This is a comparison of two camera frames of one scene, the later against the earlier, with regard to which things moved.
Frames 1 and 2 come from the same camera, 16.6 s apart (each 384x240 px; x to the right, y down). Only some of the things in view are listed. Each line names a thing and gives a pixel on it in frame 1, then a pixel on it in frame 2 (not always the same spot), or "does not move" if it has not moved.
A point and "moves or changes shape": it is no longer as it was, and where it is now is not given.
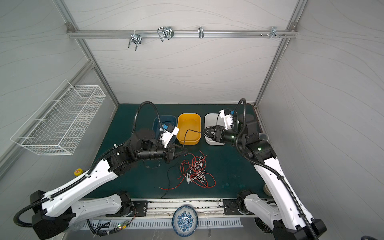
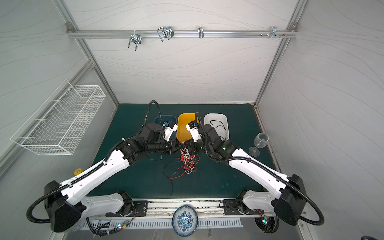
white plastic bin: x=211 y=119 does not move
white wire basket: x=57 y=126 does not move
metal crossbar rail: x=169 y=33 does not move
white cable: x=196 y=172 moves or changes shape
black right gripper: x=217 y=133 → x=193 y=146
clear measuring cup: x=262 y=136 does not move
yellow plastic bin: x=190 y=126 does not move
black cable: x=217 y=118 moves or changes shape
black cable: x=170 y=168 → x=164 y=174
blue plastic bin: x=158 y=121 does not move
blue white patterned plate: x=185 y=220 does not move
